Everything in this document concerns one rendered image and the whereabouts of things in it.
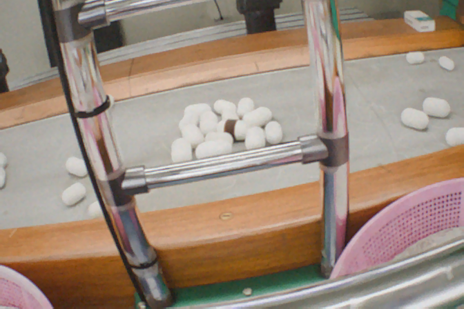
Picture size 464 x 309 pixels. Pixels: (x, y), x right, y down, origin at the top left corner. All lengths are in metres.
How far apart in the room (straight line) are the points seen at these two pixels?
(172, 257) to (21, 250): 0.15
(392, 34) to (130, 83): 0.41
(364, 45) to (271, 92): 0.18
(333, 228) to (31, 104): 0.54
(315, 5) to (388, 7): 2.68
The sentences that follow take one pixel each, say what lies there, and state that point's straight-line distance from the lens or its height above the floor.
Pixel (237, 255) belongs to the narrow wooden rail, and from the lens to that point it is 0.41.
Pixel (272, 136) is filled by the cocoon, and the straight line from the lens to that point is 0.53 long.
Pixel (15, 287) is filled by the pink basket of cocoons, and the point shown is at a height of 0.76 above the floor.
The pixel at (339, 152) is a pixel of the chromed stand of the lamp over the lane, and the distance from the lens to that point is 0.33.
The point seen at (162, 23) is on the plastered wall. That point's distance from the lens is 2.64.
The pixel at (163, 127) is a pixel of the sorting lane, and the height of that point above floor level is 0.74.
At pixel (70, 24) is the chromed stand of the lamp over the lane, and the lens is 0.29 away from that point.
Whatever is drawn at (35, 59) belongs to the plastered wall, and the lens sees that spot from 2.75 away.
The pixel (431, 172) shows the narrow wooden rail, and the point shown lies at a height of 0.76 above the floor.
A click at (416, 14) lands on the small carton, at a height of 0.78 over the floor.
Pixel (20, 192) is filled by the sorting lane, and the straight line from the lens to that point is 0.59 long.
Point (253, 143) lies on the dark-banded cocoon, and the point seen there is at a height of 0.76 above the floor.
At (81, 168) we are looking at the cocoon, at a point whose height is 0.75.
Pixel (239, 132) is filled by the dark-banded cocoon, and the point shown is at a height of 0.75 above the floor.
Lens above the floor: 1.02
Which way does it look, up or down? 29 degrees down
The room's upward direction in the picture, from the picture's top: 10 degrees counter-clockwise
